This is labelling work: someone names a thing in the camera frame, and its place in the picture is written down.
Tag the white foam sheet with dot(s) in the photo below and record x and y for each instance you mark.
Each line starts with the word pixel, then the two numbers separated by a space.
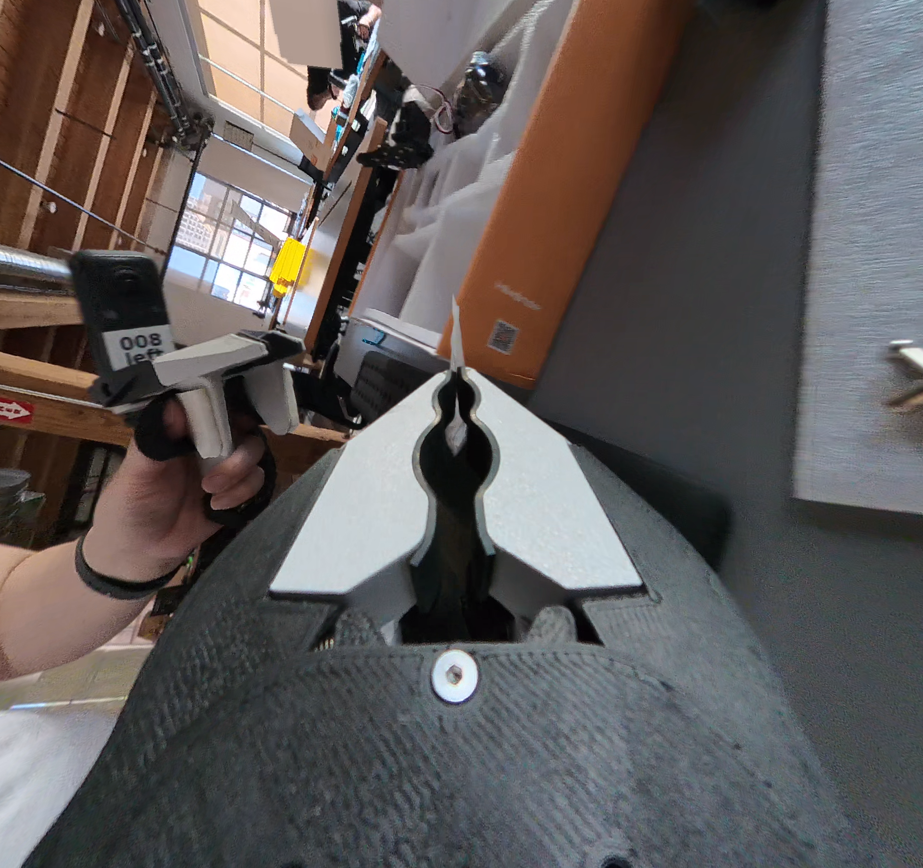
pixel 865 233

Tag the black perforated tool tray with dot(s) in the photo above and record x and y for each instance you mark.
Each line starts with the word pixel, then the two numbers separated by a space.
pixel 382 385

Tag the yellow bin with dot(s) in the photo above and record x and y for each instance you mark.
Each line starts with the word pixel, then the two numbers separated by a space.
pixel 290 266

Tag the person's left hand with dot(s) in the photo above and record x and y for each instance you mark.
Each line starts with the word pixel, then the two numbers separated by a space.
pixel 151 515

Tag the black round robot part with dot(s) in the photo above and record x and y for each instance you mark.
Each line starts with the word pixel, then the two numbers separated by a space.
pixel 396 140

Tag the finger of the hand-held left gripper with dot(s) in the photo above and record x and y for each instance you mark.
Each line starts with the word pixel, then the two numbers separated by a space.
pixel 278 399
pixel 209 360

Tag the grey desk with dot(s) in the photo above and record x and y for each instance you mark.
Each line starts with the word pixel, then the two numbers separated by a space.
pixel 685 269

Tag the paned window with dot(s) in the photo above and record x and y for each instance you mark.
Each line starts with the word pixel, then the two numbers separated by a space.
pixel 231 233

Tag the shiny foil bag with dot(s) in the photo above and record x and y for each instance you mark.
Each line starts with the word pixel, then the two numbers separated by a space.
pixel 479 89

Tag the black wristband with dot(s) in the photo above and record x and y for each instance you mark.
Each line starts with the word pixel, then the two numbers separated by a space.
pixel 108 583

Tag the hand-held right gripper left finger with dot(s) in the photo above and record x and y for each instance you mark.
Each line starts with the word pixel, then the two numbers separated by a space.
pixel 353 522

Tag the metal cross wrench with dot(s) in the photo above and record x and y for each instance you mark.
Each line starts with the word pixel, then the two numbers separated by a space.
pixel 907 370

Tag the silver air duct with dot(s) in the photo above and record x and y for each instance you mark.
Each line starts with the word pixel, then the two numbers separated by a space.
pixel 32 267

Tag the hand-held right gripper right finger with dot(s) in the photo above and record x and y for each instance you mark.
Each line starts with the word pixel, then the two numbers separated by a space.
pixel 555 522

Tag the orange cardboard kit box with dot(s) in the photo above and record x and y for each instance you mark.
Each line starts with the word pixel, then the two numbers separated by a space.
pixel 577 161

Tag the red wall sign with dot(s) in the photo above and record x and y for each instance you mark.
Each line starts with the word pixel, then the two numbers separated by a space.
pixel 14 410

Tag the wood-edged background desk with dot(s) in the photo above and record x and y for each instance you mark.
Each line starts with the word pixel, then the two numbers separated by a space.
pixel 339 248

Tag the large clear zip bag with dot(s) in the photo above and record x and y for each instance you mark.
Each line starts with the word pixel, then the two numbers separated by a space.
pixel 456 349

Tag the orange-blind window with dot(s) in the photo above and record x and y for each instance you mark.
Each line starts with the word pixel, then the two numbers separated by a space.
pixel 231 53

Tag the person's white shirt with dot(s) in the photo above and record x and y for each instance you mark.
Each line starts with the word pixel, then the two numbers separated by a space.
pixel 43 789

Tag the black ceiling pipes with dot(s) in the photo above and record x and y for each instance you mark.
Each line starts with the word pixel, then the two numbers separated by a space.
pixel 155 53

